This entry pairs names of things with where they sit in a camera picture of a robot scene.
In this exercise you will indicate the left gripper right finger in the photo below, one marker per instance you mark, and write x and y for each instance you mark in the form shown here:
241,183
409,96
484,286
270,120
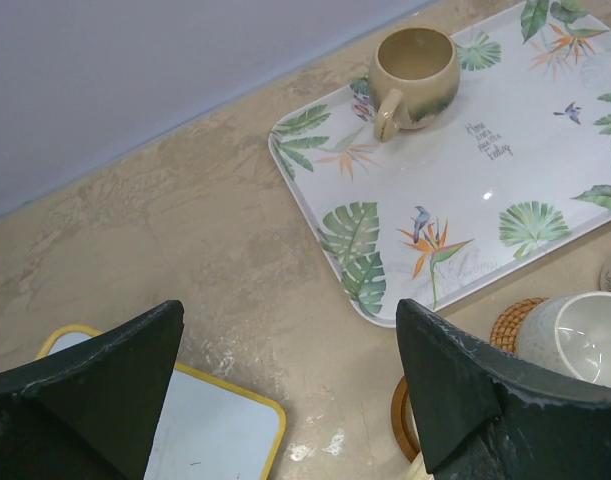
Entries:
483,413

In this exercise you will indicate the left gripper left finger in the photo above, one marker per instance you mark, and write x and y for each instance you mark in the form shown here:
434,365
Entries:
90,411

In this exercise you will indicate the brown ringed wooden saucer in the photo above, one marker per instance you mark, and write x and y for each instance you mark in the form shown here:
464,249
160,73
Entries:
402,421

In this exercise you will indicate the woven rattan coaster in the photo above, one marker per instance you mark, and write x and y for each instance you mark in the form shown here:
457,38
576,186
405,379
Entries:
506,328

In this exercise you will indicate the white beige mug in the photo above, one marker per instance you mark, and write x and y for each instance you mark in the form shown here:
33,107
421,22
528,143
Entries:
570,335

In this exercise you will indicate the floral serving tray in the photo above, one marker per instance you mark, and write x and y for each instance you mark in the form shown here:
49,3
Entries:
518,166

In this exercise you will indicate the tan wooden cup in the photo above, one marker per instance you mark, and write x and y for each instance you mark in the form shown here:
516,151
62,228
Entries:
414,77

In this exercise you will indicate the yellow mug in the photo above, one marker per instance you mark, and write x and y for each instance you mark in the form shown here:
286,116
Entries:
417,469

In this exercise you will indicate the small whiteboard wooden frame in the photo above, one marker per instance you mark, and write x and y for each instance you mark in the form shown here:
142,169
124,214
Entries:
212,429

